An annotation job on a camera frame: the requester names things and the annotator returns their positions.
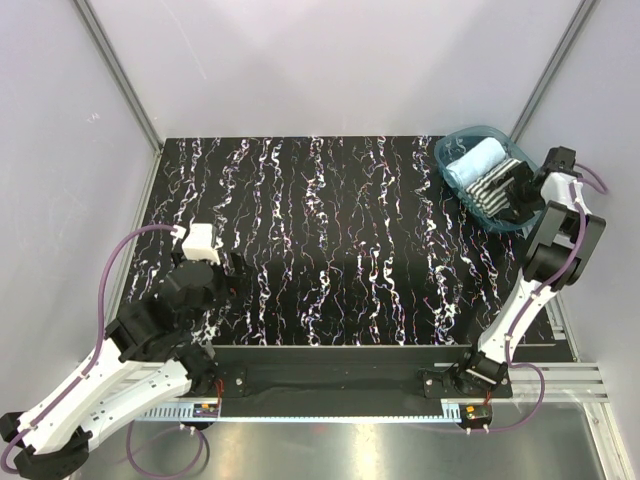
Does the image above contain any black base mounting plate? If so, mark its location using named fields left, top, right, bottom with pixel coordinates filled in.
left=196, top=345, right=512, bottom=422

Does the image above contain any white slotted cable duct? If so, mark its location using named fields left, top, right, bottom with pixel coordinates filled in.
left=137, top=401, right=461, bottom=424

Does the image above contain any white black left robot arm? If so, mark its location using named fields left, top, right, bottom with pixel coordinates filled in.
left=1, top=253, right=251, bottom=479

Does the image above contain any light blue towel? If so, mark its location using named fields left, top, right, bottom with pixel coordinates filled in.
left=445, top=138, right=507, bottom=189

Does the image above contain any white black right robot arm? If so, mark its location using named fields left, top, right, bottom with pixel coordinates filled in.
left=453, top=146, right=607, bottom=397

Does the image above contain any green white striped towel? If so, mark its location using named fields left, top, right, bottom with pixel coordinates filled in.
left=466, top=158, right=522, bottom=218

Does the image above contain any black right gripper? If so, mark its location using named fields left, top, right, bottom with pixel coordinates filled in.
left=488, top=162, right=545, bottom=226

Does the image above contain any aluminium front rail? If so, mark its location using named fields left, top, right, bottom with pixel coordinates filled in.
left=180, top=363, right=608, bottom=402

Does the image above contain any teal transparent plastic bin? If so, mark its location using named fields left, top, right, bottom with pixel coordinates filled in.
left=434, top=126, right=543, bottom=232

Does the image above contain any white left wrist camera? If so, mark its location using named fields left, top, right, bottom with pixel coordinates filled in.
left=171, top=223, right=222, bottom=265

